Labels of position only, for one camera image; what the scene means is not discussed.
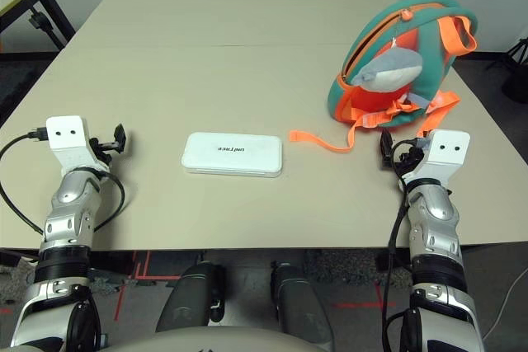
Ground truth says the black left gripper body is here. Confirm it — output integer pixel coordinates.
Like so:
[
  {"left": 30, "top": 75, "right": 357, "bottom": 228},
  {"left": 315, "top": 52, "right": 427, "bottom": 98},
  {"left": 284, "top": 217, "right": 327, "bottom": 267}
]
[{"left": 87, "top": 136, "right": 120, "bottom": 163}]

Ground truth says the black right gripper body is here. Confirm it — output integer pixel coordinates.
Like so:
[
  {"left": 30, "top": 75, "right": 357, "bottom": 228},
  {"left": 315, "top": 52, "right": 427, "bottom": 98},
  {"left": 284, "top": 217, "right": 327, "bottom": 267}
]
[{"left": 389, "top": 140, "right": 426, "bottom": 174}]

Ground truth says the white plastic pencil case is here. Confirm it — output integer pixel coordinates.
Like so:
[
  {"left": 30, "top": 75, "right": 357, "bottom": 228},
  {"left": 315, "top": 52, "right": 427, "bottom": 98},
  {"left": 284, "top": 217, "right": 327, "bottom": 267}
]
[{"left": 180, "top": 132, "right": 285, "bottom": 179}]

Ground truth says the teal and orange backpack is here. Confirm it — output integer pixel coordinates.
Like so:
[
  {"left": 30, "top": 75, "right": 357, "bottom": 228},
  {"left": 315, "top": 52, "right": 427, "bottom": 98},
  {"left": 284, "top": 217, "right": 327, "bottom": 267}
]
[{"left": 288, "top": 0, "right": 479, "bottom": 155}]

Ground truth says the grey white plush shark charm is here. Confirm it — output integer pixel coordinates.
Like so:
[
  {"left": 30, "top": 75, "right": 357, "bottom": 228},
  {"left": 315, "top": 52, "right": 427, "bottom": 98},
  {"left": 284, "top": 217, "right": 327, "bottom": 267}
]
[{"left": 354, "top": 46, "right": 424, "bottom": 92}]

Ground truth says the dark grey floor mat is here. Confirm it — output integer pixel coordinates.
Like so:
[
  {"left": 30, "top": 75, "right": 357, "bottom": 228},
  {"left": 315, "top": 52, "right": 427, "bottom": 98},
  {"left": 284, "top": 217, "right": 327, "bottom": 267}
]
[{"left": 0, "top": 53, "right": 46, "bottom": 122}]

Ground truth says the black tripod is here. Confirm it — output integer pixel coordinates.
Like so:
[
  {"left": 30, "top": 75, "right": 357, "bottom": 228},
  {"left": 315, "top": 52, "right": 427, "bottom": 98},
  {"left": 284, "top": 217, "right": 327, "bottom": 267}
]
[{"left": 501, "top": 36, "right": 528, "bottom": 101}]

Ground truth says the black pole with clamp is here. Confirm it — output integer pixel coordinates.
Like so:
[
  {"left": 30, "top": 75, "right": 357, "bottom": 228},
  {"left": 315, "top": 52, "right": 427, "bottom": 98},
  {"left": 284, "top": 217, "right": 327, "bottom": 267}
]
[{"left": 0, "top": 0, "right": 54, "bottom": 40}]

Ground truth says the grey robot right leg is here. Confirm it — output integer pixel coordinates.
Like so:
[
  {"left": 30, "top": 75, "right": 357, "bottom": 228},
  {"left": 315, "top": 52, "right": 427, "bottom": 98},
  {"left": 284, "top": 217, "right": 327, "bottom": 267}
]
[{"left": 270, "top": 260, "right": 331, "bottom": 345}]

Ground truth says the grey robot leg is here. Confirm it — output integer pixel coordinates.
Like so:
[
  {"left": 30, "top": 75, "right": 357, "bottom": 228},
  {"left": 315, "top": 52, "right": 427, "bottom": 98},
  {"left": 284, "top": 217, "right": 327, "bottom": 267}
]
[
  {"left": 156, "top": 263, "right": 226, "bottom": 333},
  {"left": 270, "top": 260, "right": 331, "bottom": 345}
]

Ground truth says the grey robot left leg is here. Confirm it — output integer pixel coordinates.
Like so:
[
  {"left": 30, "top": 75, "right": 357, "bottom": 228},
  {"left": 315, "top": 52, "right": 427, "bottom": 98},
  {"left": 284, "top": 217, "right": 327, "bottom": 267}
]
[{"left": 156, "top": 263, "right": 226, "bottom": 333}]

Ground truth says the beige robot torso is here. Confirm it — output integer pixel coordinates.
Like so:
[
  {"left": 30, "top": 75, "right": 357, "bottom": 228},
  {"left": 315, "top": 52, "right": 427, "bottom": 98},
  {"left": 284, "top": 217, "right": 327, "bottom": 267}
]
[{"left": 94, "top": 326, "right": 331, "bottom": 352}]

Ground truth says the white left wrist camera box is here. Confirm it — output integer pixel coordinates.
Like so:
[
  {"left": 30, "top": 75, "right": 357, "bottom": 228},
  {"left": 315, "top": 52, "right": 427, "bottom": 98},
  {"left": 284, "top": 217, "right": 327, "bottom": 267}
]
[{"left": 45, "top": 115, "right": 111, "bottom": 176}]

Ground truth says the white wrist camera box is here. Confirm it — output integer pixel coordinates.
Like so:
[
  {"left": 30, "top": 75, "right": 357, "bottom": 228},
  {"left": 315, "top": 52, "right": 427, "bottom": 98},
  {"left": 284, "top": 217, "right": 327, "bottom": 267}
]
[
  {"left": 45, "top": 115, "right": 111, "bottom": 176},
  {"left": 406, "top": 129, "right": 471, "bottom": 188}
]

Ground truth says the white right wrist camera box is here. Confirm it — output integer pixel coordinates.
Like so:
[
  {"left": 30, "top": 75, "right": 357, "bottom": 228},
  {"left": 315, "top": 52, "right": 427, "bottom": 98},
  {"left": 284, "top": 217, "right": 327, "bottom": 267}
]
[{"left": 406, "top": 129, "right": 471, "bottom": 188}]

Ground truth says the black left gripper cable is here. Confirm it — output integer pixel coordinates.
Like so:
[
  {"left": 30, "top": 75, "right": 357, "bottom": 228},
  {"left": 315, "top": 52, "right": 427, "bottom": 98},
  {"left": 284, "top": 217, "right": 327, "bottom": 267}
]
[{"left": 93, "top": 170, "right": 126, "bottom": 232}]

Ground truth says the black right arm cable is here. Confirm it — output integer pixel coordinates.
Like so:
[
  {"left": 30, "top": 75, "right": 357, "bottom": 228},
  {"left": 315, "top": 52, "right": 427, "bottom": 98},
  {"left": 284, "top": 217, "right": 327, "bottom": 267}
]
[{"left": 381, "top": 141, "right": 416, "bottom": 352}]

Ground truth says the black left wrist camera cable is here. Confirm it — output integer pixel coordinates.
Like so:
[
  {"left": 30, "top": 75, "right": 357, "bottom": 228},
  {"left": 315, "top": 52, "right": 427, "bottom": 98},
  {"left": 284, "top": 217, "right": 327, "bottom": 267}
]
[{"left": 0, "top": 126, "right": 49, "bottom": 237}]

